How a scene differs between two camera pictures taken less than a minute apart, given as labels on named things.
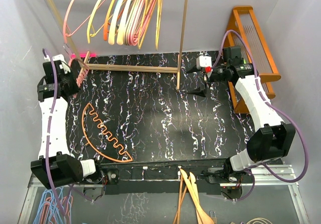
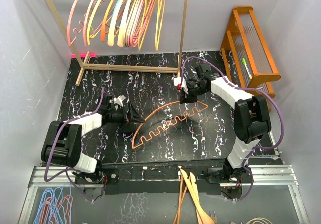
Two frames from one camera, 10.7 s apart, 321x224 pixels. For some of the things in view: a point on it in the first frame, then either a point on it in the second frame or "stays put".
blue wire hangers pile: [54, 209] stays put
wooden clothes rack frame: [85, 63] stays put
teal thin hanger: [119, 1] stays put
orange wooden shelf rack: [243, 20] stays put
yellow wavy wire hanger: [90, 30] stays put
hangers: [66, 32] -> [85, 21]
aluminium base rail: [263, 177] stays put
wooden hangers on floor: [188, 184] stays put
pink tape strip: [91, 55] stays put
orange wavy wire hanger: [110, 135] -> [206, 106]
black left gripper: [75, 88] -> [132, 116]
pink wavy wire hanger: [82, 76] -> [69, 43]
